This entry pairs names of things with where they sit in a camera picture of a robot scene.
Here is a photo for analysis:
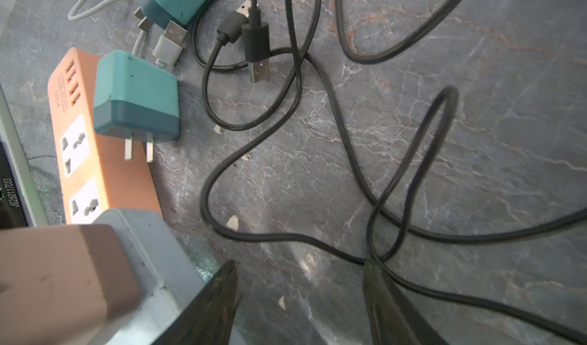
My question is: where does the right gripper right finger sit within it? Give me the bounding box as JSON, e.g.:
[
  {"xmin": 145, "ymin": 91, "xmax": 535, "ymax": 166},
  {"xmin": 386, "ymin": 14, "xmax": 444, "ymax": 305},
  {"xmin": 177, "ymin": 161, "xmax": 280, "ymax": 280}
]
[{"xmin": 363, "ymin": 259, "xmax": 447, "ymax": 345}]

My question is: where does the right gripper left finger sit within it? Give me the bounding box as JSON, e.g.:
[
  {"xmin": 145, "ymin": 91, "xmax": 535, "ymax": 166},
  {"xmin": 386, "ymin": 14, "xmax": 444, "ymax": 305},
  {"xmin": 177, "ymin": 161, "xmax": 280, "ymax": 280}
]
[{"xmin": 154, "ymin": 260, "xmax": 240, "ymax": 344}]

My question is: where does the pink charger plug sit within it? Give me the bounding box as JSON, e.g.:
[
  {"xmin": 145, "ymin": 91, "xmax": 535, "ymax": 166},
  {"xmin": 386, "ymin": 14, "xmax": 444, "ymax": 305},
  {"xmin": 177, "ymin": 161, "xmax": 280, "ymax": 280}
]
[{"xmin": 1, "ymin": 224, "xmax": 142, "ymax": 344}]

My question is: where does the white usb cable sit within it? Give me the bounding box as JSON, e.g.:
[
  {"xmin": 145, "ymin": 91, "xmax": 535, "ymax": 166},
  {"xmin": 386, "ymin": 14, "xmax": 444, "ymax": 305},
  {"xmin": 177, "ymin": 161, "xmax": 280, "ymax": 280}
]
[{"xmin": 67, "ymin": 0, "xmax": 189, "ymax": 71}]

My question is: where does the orange power strip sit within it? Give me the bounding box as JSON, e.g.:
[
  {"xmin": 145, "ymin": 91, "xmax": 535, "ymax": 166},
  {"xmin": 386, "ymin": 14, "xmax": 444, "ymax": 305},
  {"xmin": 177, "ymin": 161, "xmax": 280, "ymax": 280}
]
[{"xmin": 47, "ymin": 48, "xmax": 161, "ymax": 224}]

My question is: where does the aluminium mounting rail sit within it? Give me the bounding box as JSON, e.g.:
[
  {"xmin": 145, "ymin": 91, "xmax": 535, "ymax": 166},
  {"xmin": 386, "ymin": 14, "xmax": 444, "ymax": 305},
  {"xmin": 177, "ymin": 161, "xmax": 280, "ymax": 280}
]
[{"xmin": 1, "ymin": 94, "xmax": 48, "ymax": 229}]

